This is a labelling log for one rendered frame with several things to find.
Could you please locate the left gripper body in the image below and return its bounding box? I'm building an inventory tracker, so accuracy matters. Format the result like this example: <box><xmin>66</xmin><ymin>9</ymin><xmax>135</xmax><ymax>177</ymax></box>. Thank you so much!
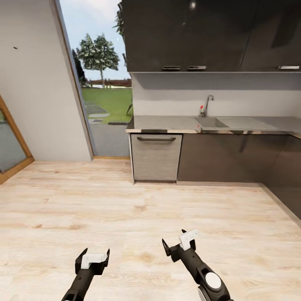
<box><xmin>73</xmin><ymin>260</ymin><xmax>104</xmax><ymax>287</ymax></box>

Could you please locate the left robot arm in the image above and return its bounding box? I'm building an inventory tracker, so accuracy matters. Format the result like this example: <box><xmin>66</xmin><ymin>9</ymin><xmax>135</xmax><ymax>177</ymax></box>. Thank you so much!
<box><xmin>61</xmin><ymin>248</ymin><xmax>110</xmax><ymax>301</ymax></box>

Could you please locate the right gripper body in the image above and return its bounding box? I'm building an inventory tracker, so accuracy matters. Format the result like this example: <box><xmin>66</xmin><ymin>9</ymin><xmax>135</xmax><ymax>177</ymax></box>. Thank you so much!
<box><xmin>170</xmin><ymin>240</ymin><xmax>200</xmax><ymax>270</ymax></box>

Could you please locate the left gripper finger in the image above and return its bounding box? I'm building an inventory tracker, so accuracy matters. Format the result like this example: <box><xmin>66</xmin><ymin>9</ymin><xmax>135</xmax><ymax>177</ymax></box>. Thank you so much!
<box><xmin>103</xmin><ymin>249</ymin><xmax>110</xmax><ymax>269</ymax></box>
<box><xmin>75</xmin><ymin>248</ymin><xmax>88</xmax><ymax>262</ymax></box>

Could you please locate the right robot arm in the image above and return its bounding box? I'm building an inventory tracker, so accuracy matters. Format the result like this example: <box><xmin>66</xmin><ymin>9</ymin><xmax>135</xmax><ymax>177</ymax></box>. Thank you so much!
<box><xmin>162</xmin><ymin>228</ymin><xmax>234</xmax><ymax>301</ymax></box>

